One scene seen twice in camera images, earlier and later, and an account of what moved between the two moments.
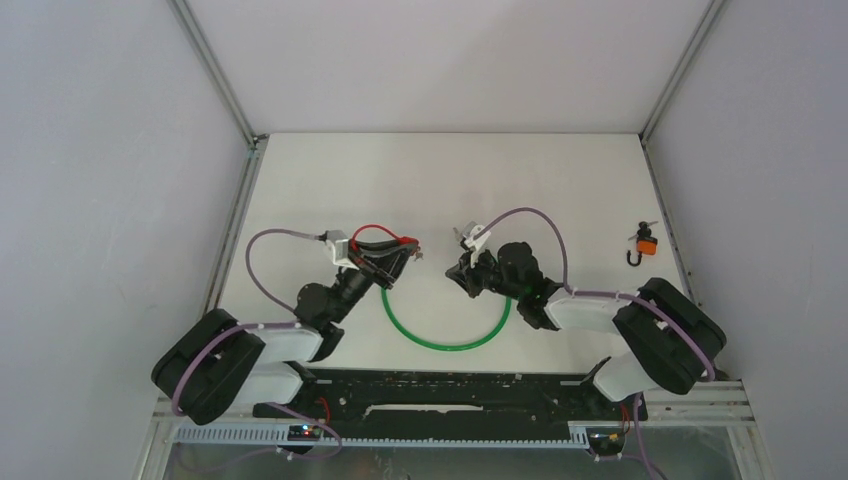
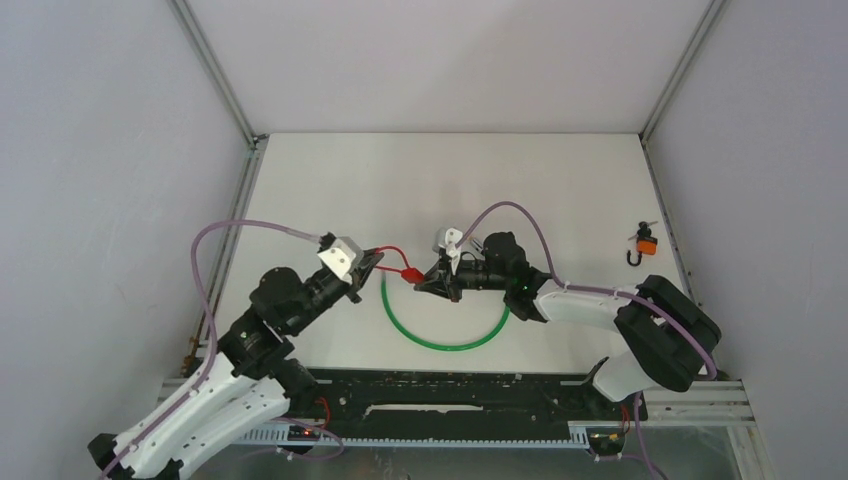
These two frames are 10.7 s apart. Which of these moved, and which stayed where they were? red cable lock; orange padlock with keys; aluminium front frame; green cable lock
Moved: red cable lock
Stayed: orange padlock with keys; aluminium front frame; green cable lock
